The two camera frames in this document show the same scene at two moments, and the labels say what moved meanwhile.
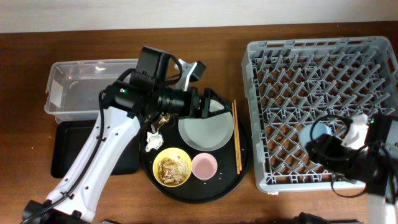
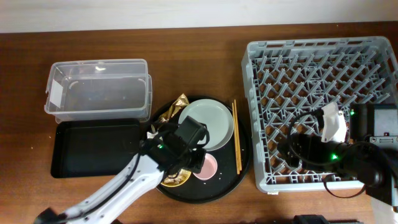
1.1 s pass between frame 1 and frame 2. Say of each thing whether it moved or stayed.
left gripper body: moved
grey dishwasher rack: stayed
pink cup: stayed
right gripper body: moved
